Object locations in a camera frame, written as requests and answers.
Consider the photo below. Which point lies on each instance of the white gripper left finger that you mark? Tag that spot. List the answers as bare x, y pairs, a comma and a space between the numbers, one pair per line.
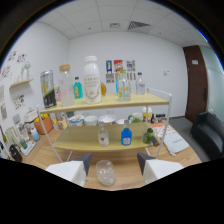
71, 170

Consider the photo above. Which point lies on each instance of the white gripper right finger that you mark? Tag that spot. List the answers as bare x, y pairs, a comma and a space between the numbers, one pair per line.
156, 168

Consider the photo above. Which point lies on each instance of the clear bottle with green cap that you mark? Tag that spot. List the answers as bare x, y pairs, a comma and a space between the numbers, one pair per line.
124, 88

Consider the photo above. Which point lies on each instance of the clear glass cup with ice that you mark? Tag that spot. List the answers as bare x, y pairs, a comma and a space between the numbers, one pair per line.
106, 173

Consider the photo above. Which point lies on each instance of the yellow cup with white lid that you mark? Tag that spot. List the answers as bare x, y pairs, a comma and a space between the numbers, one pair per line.
147, 115

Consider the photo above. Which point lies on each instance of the dark wooden muddler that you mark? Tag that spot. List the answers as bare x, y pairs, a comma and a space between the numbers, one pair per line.
154, 140

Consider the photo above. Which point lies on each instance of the white folded cloth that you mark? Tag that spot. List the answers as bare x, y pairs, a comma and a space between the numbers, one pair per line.
176, 143

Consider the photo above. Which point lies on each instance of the glass jar of limes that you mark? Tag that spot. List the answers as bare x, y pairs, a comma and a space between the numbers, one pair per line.
148, 136

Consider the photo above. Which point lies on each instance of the blue liquid bottle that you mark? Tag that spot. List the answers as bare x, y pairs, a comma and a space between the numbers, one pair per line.
126, 136

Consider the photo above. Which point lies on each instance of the clear bottle with red label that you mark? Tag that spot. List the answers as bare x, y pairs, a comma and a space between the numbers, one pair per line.
103, 138

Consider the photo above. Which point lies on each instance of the white kitchen scale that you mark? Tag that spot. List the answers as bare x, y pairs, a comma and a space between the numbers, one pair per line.
28, 147

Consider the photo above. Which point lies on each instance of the white bowl with blue rim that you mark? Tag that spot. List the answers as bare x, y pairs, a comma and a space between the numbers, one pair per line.
76, 120

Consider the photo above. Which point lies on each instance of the small white and blue bottle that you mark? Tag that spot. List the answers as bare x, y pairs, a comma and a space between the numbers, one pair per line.
35, 134

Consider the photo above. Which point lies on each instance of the orange fruit basket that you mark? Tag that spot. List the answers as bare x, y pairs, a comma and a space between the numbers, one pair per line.
44, 126

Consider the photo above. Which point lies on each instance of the black kettle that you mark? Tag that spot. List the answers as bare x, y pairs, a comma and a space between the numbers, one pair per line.
15, 154

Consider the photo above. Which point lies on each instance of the black armchair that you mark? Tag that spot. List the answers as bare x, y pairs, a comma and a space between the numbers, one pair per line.
208, 136

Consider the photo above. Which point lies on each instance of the small teal liquid bottle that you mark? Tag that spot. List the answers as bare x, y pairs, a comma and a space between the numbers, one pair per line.
78, 90

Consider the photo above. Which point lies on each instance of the glass jar with cork lid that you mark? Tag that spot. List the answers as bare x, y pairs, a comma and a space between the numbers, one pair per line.
67, 88

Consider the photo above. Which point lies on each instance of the black and yellow can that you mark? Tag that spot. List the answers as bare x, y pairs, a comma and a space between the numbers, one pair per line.
48, 90

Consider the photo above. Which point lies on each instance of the clear bottle with blue cap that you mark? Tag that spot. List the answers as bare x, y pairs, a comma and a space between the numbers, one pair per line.
140, 86

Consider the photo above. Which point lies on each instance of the large white milk bottle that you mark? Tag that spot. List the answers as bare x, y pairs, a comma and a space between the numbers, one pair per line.
92, 83

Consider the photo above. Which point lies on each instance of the brown door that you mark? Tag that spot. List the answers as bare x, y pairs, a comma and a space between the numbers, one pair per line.
196, 83

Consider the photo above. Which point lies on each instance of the two-tier wooden white-frame shelf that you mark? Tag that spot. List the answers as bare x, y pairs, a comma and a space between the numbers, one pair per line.
86, 138

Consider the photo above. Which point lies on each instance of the wooden wall shelf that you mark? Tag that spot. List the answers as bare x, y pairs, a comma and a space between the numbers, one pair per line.
20, 82

